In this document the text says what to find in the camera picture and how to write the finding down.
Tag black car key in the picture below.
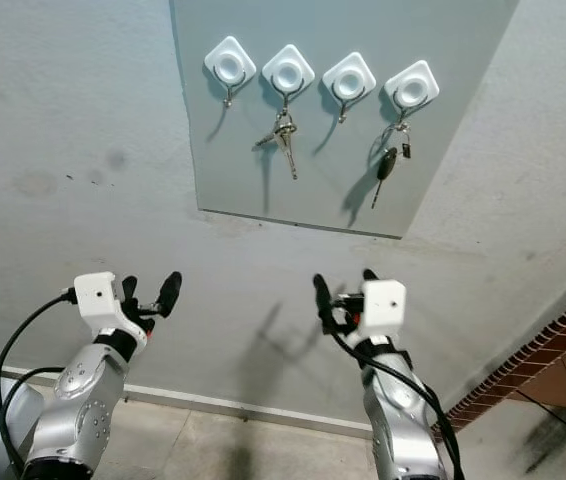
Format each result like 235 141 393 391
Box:
370 122 414 210

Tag silver key bunch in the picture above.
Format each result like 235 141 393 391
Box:
253 108 300 181

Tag red brick pillar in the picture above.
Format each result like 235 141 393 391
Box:
433 280 566 433

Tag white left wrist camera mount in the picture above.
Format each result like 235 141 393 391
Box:
72 272 154 347

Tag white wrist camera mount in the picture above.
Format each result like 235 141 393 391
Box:
72 272 154 347
361 280 408 343

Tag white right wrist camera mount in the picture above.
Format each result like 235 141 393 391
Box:
361 280 408 343

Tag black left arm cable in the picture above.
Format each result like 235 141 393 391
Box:
0 288 77 476

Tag grey wall panel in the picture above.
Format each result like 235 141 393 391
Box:
168 0 521 239

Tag white square wall hook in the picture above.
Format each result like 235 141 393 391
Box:
203 36 258 109
322 52 378 125
261 44 317 113
384 60 441 126

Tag thin black floor cable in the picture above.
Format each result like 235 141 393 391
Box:
512 388 566 414

